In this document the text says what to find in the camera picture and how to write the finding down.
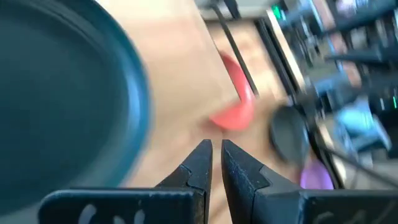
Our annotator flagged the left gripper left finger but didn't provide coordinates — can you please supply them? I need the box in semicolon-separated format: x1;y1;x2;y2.
39;139;214;224

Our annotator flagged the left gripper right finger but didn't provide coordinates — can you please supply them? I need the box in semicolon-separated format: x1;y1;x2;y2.
221;139;398;224

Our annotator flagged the black aluminium frame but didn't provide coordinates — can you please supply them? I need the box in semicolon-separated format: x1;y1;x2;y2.
253;17;346;190

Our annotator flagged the purple plate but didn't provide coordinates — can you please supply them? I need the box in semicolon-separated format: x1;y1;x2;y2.
299;159;334;190

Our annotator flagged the dark grey plate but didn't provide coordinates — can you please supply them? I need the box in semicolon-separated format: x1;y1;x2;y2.
269;105;311;166

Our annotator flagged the dark green plate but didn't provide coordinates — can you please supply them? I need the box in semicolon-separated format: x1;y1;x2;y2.
0;0;153;215

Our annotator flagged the orange plate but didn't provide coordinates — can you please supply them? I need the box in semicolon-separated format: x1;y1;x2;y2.
208;51;256;131

